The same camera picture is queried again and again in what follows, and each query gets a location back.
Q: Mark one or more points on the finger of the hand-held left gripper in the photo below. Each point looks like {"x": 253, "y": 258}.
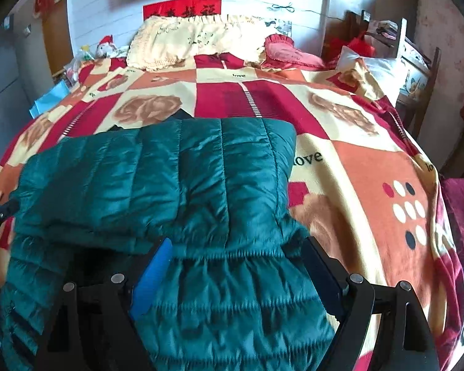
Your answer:
{"x": 7, "y": 206}

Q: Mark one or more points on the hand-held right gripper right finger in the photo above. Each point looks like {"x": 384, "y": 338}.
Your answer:
{"x": 324, "y": 278}

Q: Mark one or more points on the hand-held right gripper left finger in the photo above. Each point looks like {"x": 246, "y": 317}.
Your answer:
{"x": 151, "y": 278}

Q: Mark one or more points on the teal quilted puffer jacket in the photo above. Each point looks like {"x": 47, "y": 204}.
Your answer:
{"x": 216, "y": 170}

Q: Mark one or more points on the light blue bag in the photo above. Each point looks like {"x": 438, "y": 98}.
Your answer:
{"x": 48, "y": 98}

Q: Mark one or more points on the red orange printed blanket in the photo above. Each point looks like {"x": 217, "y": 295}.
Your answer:
{"x": 352, "y": 162}

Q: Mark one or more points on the grey wardrobe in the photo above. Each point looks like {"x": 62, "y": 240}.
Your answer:
{"x": 4, "y": 85}

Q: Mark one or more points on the wooden door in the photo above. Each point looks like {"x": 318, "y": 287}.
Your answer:
{"x": 56, "y": 38}

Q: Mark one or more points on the plush toy with red hat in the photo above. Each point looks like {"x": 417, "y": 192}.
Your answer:
{"x": 106, "y": 46}

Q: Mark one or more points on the white pillow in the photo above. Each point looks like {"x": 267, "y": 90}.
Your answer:
{"x": 375, "y": 69}

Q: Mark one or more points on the wooden chair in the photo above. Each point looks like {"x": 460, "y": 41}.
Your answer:
{"x": 429, "y": 85}

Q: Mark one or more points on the pink ruffled pillow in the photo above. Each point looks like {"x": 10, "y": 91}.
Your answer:
{"x": 290, "y": 52}

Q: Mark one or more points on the red bag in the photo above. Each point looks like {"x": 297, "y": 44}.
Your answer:
{"x": 361, "y": 44}

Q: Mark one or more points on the cream ruffled pillow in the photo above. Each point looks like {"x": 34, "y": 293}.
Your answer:
{"x": 185, "y": 38}

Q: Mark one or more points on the red wall banner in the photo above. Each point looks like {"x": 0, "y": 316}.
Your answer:
{"x": 166, "y": 9}

